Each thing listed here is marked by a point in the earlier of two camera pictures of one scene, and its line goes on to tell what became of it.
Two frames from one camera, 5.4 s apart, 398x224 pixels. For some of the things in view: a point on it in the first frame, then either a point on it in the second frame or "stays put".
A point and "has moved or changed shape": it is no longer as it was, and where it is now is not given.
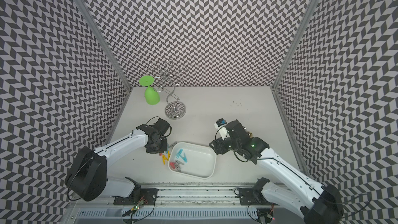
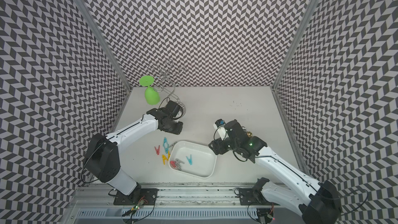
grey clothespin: (173, 145) stays put
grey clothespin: (176, 165) stays put
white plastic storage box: (193, 159) stays put
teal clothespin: (179, 153) has moved or changed shape
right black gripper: (218, 144) stays put
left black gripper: (150, 150) -> (179, 129)
